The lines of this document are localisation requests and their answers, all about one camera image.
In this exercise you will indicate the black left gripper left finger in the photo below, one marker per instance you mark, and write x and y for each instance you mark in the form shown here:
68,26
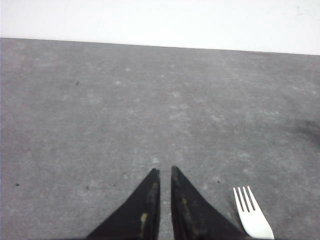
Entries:
138,218

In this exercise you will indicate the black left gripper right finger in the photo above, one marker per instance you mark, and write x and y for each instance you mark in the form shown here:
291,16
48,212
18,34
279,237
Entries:
193,218

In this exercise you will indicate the white plastic fork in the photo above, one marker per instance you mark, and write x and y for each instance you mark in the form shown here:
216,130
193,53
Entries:
251,216

